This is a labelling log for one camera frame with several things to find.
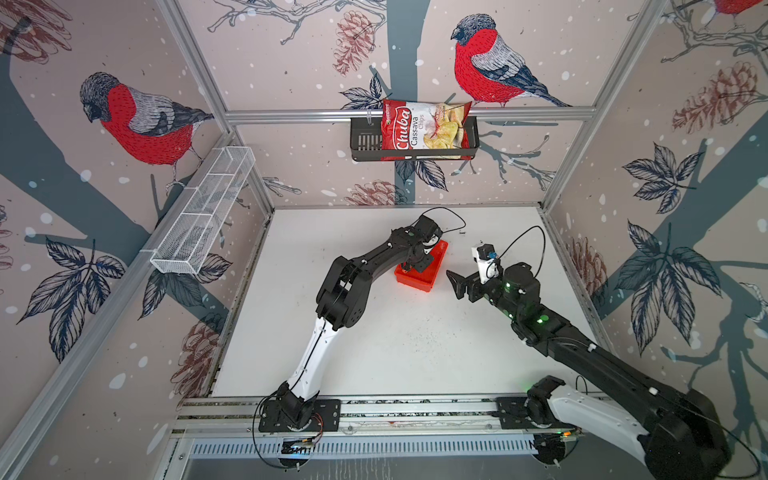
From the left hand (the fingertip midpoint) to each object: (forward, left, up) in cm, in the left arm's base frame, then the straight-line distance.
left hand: (420, 257), depth 100 cm
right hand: (-15, -8, +15) cm, 23 cm away
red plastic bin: (-9, -1, 0) cm, 9 cm away
